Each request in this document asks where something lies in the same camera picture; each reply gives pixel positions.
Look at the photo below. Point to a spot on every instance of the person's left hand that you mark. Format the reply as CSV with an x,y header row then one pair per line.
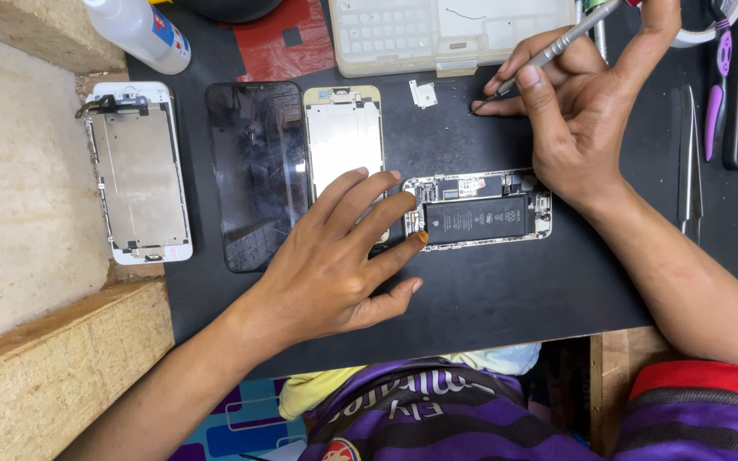
x,y
324,275

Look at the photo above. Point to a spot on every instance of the person's right hand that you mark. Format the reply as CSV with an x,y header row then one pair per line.
x,y
590,134

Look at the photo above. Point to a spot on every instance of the silver precision screwdriver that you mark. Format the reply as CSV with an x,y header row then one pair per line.
x,y
561,43

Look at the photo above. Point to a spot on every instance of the phone body with battery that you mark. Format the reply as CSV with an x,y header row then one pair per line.
x,y
478,217

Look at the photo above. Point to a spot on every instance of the metal tweezers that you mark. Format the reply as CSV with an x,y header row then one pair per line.
x,y
689,160

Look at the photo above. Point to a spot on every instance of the yellow cloth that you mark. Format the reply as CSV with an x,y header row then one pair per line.
x,y
311,390

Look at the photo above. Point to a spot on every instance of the black phone screen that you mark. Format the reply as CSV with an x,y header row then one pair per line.
x,y
257,173

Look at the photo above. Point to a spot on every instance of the purple plastic pry tool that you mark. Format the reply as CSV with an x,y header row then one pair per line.
x,y
717,96

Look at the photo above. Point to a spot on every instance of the gold-rimmed phone display assembly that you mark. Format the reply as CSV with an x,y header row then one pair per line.
x,y
343,138

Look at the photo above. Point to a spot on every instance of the white tape roll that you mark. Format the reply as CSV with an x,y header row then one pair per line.
x,y
696,35

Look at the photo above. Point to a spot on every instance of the blue patterned floor mat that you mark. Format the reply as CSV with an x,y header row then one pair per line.
x,y
247,422

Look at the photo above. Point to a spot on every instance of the small metal shield plate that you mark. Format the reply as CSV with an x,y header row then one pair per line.
x,y
423,94

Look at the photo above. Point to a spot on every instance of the black work mat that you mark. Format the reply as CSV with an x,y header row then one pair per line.
x,y
503,301

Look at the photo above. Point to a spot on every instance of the purple striped shirt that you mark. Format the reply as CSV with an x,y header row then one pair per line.
x,y
446,422

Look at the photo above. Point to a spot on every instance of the light blue cloth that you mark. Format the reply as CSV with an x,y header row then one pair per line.
x,y
503,358

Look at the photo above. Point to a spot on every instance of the white phone display assembly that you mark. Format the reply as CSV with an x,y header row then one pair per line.
x,y
138,179

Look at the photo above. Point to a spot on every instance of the white plastic parts organizer box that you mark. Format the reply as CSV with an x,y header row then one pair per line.
x,y
407,32

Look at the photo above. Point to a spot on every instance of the red sheet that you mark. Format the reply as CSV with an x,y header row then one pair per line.
x,y
260,51

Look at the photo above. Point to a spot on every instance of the black round object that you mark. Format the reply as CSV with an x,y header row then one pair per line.
x,y
228,7

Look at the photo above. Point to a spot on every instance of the wooden beam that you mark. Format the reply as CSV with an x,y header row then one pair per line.
x,y
55,371

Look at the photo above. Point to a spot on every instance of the white plastic squeeze bottle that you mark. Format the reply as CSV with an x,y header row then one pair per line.
x,y
135,29

